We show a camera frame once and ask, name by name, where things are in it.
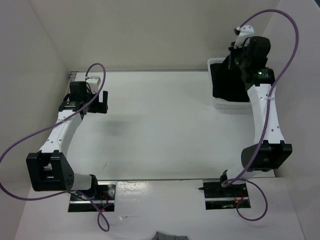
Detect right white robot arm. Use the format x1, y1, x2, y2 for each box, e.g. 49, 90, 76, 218
219, 36, 293, 197

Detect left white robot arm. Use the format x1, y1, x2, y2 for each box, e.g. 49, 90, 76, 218
26, 76, 108, 200

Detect black skirts in basket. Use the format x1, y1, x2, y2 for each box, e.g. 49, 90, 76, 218
207, 57, 250, 103

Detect white plastic basket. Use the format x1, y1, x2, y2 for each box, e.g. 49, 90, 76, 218
207, 57, 252, 111

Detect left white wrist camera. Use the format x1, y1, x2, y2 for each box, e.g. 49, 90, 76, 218
85, 76, 101, 94

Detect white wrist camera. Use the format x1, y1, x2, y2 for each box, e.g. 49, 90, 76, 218
85, 76, 101, 94
233, 25, 255, 49

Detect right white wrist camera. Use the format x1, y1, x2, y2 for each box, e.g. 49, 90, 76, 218
233, 25, 255, 49

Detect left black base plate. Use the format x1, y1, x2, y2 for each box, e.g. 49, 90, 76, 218
68, 180, 117, 213

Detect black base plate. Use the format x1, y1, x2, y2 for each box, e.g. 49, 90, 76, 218
68, 180, 117, 213
198, 181, 251, 210

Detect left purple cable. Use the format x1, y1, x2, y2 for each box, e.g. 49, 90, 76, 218
0, 63, 112, 232

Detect purple cable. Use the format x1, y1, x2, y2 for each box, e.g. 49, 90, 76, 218
220, 9, 299, 221
0, 63, 112, 232

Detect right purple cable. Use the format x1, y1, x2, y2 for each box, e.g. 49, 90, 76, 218
220, 9, 299, 221

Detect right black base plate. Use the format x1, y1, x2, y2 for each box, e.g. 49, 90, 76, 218
198, 181, 251, 210

